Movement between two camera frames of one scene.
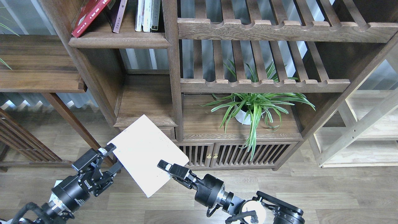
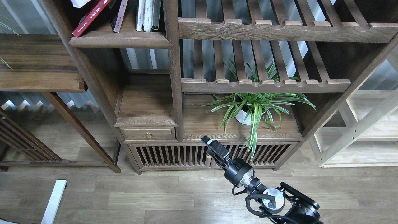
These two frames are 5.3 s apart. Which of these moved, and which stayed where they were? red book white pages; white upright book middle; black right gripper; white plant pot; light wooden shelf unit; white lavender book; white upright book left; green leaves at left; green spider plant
Moved: white lavender book; red book white pages; black right gripper
Stayed: green leaves at left; white upright book middle; green spider plant; white upright book left; light wooden shelf unit; white plant pot
